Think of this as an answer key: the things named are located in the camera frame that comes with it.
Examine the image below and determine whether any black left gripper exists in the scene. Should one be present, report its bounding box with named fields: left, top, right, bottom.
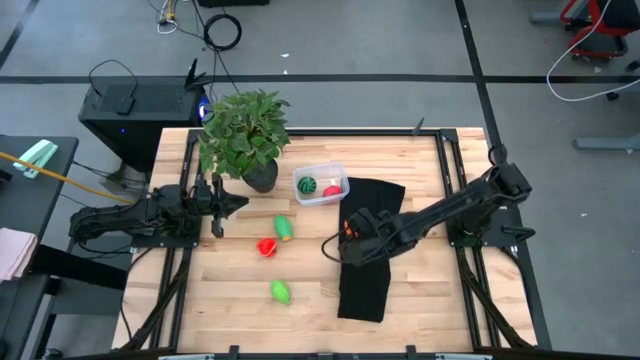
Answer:
left=193, top=173, right=250, bottom=239

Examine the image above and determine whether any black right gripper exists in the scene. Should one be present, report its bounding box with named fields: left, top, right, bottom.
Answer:
left=340, top=207, right=406, bottom=267

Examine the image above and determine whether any red toy fruit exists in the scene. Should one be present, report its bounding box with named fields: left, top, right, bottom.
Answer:
left=322, top=178, right=344, bottom=199

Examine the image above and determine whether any red toy bell pepper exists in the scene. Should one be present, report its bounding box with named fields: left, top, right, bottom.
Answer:
left=256, top=237, right=279, bottom=259

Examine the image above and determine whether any green toy corn yellow tip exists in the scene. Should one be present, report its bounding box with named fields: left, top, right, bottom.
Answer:
left=273, top=214, right=295, bottom=243

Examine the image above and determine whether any striped green toy watermelon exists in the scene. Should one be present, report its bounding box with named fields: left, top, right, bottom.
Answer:
left=296, top=175, right=318, bottom=197

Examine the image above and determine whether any light green toy vegetable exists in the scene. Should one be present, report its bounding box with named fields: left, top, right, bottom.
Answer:
left=270, top=279, right=293, bottom=306

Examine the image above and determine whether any black cloth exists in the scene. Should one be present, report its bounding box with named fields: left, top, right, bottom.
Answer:
left=336, top=176, right=407, bottom=324

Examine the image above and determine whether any clear plastic food container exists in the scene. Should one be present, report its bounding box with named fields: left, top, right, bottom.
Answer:
left=291, top=161, right=351, bottom=207

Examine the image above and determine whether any potted green plant black pot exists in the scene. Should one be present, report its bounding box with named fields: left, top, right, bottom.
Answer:
left=197, top=88, right=292, bottom=195

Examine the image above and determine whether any black computer tower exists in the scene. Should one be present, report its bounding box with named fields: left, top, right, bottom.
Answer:
left=78, top=74, right=207, bottom=174

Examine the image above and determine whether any black wifi antenna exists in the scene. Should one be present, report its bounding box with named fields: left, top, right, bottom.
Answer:
left=183, top=58, right=214, bottom=92

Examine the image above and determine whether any black side table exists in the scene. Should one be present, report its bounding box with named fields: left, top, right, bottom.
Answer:
left=0, top=133, right=130, bottom=360

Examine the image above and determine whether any mint green stapler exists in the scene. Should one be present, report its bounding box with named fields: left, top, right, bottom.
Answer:
left=12, top=139, right=60, bottom=180

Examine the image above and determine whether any pink cloth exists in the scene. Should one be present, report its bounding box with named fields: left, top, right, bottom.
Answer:
left=0, top=227, right=39, bottom=282

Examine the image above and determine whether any grey metal floor leg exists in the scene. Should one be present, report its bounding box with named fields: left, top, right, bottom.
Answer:
left=572, top=133, right=640, bottom=152
left=528, top=10, right=569, bottom=26

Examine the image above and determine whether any red and black chair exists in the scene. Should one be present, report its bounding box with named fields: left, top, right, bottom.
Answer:
left=559, top=0, right=640, bottom=60

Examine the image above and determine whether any black metal table frame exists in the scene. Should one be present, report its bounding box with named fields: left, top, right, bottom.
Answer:
left=119, top=127, right=554, bottom=360

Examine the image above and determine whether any coiled black cable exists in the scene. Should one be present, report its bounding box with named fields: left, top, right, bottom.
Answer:
left=202, top=13, right=243, bottom=52

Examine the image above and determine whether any yellow cord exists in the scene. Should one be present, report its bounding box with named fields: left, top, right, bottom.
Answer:
left=0, top=151, right=136, bottom=205

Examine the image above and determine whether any white and yellow cable bundle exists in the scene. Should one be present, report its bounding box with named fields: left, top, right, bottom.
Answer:
left=147, top=0, right=201, bottom=36

